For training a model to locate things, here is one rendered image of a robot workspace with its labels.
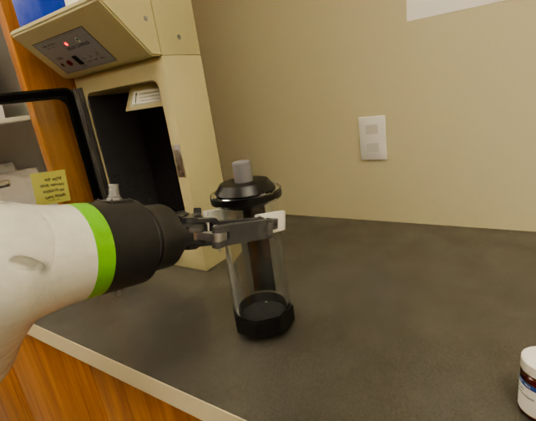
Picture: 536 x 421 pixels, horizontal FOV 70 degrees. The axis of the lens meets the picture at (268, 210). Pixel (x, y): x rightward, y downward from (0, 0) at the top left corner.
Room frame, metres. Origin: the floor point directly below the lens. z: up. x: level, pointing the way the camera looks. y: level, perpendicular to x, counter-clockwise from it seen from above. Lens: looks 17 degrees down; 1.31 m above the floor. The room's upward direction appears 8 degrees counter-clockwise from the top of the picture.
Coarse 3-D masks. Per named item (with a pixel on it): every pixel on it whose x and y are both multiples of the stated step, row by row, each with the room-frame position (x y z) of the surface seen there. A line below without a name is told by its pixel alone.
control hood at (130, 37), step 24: (96, 0) 0.73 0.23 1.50; (120, 0) 0.76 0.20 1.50; (144, 0) 0.80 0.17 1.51; (48, 24) 0.83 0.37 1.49; (72, 24) 0.80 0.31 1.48; (96, 24) 0.78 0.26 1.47; (120, 24) 0.75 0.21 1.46; (144, 24) 0.79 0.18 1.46; (120, 48) 0.81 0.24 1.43; (144, 48) 0.78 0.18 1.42
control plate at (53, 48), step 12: (60, 36) 0.84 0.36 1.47; (72, 36) 0.83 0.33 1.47; (84, 36) 0.81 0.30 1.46; (36, 48) 0.91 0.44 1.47; (48, 48) 0.89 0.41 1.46; (60, 48) 0.88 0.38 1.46; (72, 48) 0.86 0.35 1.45; (84, 48) 0.85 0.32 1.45; (96, 48) 0.83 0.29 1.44; (60, 60) 0.92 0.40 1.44; (72, 60) 0.90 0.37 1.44; (84, 60) 0.88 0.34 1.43; (96, 60) 0.87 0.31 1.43; (108, 60) 0.85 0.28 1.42; (72, 72) 0.94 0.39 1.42
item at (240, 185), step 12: (240, 168) 0.55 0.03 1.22; (228, 180) 0.58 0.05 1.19; (240, 180) 0.55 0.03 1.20; (252, 180) 0.56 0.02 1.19; (264, 180) 0.54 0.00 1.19; (216, 192) 0.55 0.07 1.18; (228, 192) 0.53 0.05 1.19; (240, 192) 0.52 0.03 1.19; (252, 192) 0.52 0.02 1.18; (264, 192) 0.53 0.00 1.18
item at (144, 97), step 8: (136, 88) 0.92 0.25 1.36; (144, 88) 0.91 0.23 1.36; (152, 88) 0.90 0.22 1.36; (136, 96) 0.91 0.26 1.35; (144, 96) 0.90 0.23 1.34; (152, 96) 0.90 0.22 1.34; (160, 96) 0.90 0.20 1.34; (128, 104) 0.93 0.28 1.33; (136, 104) 0.90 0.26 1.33; (144, 104) 0.89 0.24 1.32; (152, 104) 0.89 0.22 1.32; (160, 104) 0.89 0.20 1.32
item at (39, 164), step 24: (0, 120) 0.86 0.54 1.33; (24, 120) 0.89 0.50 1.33; (48, 120) 0.93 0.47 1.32; (0, 144) 0.85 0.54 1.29; (24, 144) 0.88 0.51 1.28; (48, 144) 0.91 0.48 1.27; (72, 144) 0.95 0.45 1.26; (0, 168) 0.83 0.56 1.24; (24, 168) 0.87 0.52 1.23; (48, 168) 0.90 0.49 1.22; (72, 168) 0.94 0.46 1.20; (0, 192) 0.82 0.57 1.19; (24, 192) 0.86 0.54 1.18; (48, 192) 0.89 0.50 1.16; (72, 192) 0.93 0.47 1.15
